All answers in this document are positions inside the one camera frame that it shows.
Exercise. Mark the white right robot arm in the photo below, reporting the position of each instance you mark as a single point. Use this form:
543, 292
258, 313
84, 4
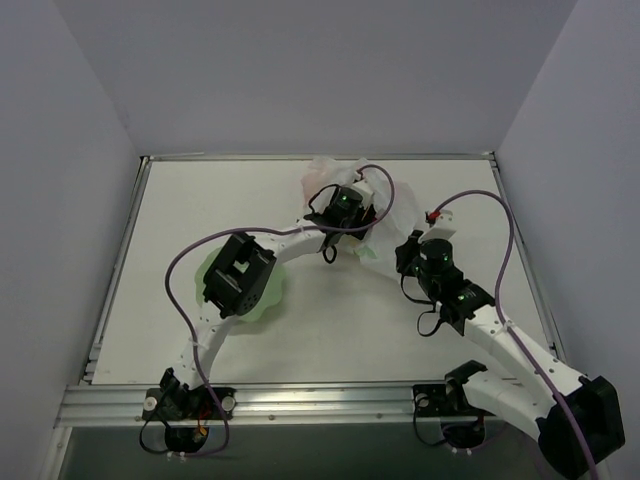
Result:
575, 421

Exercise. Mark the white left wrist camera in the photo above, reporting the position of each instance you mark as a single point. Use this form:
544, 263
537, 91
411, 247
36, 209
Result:
365, 190

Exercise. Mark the white plastic bag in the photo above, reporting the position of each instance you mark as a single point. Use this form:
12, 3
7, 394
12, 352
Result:
376, 251

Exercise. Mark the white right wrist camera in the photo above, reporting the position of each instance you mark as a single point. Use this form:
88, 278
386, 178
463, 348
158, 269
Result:
440, 225

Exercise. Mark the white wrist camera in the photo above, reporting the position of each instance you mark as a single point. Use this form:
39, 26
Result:
440, 225
365, 190

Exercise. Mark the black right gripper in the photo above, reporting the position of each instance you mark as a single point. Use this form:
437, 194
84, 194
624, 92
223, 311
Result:
406, 252

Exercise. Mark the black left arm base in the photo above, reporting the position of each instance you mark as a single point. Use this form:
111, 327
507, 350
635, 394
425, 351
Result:
183, 413

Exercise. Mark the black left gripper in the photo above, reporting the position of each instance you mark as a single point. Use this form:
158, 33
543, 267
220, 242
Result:
322, 219

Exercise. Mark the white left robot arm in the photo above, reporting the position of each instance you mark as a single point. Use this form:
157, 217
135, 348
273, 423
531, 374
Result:
237, 278

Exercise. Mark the green wavy glass bowl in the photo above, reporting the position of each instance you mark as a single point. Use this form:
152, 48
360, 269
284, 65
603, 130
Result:
271, 297

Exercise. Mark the aluminium front frame rail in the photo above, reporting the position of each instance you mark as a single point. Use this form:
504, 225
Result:
255, 404

